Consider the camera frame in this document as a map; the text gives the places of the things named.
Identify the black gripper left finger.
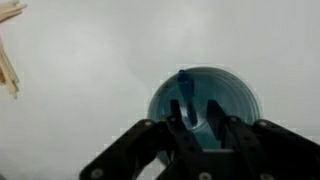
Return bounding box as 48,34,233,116
79,98,205,180

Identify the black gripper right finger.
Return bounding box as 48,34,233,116
205,98,320,180

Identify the blue pen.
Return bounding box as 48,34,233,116
176,68,198,127

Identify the light blue plastic cup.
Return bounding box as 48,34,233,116
146,65,262,167

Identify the bundle of wooden sticks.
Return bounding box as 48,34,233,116
0,0,28,100

